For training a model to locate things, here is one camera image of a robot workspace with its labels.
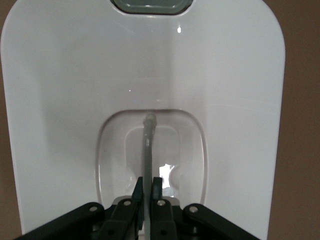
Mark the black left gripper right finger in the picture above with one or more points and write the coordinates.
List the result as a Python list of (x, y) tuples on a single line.
[(162, 220)]

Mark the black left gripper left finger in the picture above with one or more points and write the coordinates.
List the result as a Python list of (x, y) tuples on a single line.
[(122, 220)]

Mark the white plastic box lid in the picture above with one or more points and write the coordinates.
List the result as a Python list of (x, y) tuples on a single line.
[(75, 75)]

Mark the grey lid latch clip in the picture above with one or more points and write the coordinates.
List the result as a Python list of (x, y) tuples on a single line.
[(150, 6)]

